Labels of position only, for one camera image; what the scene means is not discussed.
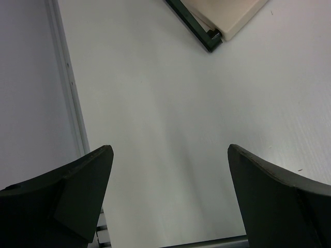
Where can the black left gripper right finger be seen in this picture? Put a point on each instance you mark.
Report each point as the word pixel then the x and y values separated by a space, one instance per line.
pixel 279 208

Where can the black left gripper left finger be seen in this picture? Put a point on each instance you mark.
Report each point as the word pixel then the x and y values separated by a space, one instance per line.
pixel 60 208

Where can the beige three-tier shelf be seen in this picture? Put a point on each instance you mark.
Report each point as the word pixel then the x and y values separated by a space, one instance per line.
pixel 213 22

